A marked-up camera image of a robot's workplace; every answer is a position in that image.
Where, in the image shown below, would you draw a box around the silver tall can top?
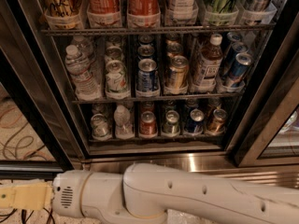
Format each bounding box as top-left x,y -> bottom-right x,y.
241,0 -> 272,25

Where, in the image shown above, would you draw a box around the blue red bull can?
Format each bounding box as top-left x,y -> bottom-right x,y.
224,52 -> 253,88

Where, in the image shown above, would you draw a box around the clear plastic bag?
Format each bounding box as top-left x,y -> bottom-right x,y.
167,210 -> 216,224

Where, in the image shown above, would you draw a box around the yellow black tall can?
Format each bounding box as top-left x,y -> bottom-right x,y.
45,0 -> 82,29

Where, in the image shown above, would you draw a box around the blue pepsi can middle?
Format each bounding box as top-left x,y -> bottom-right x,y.
136,59 -> 160,97

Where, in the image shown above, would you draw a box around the middle wire shelf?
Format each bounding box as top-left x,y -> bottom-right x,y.
72,92 -> 243,105

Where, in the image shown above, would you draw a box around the left glass fridge door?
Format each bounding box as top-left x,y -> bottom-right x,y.
0,0 -> 84,179

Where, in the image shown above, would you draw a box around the black and orange floor cables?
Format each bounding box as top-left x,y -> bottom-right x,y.
0,207 -> 57,224

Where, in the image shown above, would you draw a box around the white label bottle top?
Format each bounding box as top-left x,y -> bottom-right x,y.
164,0 -> 198,25

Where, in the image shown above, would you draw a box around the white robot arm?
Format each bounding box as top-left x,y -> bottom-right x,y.
0,163 -> 299,224

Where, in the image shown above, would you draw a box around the gold brown soda can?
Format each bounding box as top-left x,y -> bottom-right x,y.
205,108 -> 228,135

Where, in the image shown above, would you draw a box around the water bottle shelf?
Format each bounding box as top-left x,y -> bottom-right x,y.
114,105 -> 135,139
64,45 -> 101,101

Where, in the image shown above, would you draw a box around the brown tea bottle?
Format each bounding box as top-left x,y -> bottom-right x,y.
191,34 -> 223,92

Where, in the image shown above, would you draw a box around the top wire shelf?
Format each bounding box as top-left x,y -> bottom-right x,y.
41,23 -> 275,36

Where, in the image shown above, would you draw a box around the green silver soda can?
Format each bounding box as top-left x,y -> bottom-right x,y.
162,110 -> 180,136

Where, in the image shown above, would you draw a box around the red cola can top left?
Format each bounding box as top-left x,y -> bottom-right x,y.
87,0 -> 122,28

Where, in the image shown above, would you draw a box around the water bottle bottom shelf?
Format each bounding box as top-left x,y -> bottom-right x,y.
114,105 -> 135,139

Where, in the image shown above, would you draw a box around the wire shelf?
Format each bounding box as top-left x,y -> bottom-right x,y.
72,92 -> 243,105
41,23 -> 275,36

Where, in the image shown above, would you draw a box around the steel fridge bottom grille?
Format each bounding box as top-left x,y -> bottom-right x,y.
82,152 -> 299,189

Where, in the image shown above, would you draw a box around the white green can middle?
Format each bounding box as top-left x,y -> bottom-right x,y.
106,61 -> 129,99

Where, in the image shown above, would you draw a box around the water bottle middle shelf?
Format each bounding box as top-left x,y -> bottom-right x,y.
64,45 -> 101,101

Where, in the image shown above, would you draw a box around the green tall can top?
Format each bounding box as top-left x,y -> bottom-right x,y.
203,0 -> 236,25

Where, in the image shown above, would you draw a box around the blue pepsi can bottom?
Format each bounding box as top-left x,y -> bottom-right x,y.
184,108 -> 205,135

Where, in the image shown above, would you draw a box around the red cola can top right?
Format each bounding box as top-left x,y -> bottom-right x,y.
127,0 -> 161,28

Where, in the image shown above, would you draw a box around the gold can middle shelf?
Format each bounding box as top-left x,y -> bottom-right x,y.
164,55 -> 189,94

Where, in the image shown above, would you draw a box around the red coca cola can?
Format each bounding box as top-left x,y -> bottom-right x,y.
139,111 -> 158,137

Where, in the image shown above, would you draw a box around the glass fridge door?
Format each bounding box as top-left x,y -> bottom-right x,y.
235,14 -> 299,166
0,0 -> 84,179

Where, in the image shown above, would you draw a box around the silver green 7up can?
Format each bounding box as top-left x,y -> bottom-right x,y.
91,113 -> 111,140

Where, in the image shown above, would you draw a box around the right glass fridge door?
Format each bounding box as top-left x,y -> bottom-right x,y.
235,14 -> 299,166

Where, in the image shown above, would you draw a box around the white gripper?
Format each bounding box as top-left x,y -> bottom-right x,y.
0,170 -> 131,224

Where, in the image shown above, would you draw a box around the blue pepsi can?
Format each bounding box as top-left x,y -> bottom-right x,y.
184,108 -> 205,135
136,59 -> 160,97

